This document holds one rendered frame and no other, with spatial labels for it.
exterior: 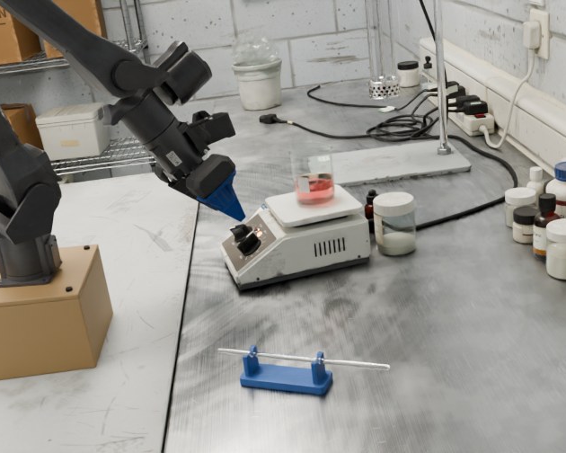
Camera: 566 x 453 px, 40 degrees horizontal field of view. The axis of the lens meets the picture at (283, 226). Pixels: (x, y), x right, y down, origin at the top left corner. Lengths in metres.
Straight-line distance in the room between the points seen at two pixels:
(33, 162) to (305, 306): 0.39
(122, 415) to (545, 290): 0.54
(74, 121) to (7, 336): 2.40
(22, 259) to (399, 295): 0.48
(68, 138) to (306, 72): 1.09
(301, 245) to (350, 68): 2.54
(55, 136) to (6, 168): 2.44
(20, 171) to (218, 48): 2.65
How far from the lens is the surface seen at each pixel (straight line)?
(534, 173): 1.25
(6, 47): 3.29
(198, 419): 0.84
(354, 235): 1.10
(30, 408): 0.93
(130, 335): 1.03
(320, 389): 0.84
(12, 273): 0.98
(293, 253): 1.08
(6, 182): 0.93
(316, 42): 3.54
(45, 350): 0.97
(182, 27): 3.52
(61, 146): 3.38
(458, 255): 1.13
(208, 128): 1.02
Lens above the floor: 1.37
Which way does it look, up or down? 21 degrees down
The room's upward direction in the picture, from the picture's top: 7 degrees counter-clockwise
